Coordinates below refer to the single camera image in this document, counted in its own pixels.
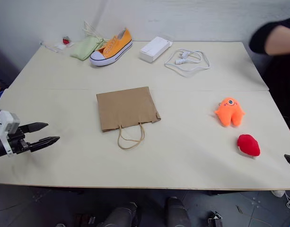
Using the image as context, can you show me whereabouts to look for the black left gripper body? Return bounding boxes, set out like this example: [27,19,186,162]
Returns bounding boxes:
[7,129,32,155]

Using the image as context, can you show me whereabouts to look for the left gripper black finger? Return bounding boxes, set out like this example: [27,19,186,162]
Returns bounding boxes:
[18,122,49,134]
[28,136,61,153]

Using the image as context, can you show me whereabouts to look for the red plush toy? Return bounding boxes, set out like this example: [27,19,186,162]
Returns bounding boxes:
[237,133,261,158]

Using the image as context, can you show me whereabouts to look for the orange plush monster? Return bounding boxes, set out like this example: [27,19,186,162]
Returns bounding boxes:
[214,97,246,128]

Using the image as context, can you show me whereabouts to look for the thin white stick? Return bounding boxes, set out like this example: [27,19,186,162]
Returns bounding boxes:
[40,41,59,53]

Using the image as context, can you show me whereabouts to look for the person in black clothing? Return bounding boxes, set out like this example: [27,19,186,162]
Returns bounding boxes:
[248,16,290,133]

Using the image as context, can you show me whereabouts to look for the small black and white device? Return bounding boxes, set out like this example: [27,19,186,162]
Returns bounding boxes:
[207,210,223,227]

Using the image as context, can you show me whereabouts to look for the dark rounded shape under table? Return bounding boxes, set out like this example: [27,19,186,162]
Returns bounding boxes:
[164,196,192,227]
[97,201,139,227]

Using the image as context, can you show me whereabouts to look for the orange canvas sneaker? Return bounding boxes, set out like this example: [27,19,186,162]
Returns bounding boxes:
[89,27,133,67]

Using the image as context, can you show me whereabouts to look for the white cardboard box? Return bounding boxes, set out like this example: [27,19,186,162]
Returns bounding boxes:
[138,36,173,63]

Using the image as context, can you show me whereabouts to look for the clear plastic box lid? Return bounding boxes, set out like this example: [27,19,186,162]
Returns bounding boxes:
[158,33,176,43]

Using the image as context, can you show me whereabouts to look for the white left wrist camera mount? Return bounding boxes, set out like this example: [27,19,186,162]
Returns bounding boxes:
[0,109,21,158]

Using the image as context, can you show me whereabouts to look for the brown paper bag with handles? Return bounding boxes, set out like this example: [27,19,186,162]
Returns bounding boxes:
[96,86,162,150]

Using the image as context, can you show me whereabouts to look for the light green cloth pouch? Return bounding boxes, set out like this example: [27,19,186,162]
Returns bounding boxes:
[70,20,107,61]

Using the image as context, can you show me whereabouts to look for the white power cable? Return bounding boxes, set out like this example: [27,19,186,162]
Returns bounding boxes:
[164,48,211,79]

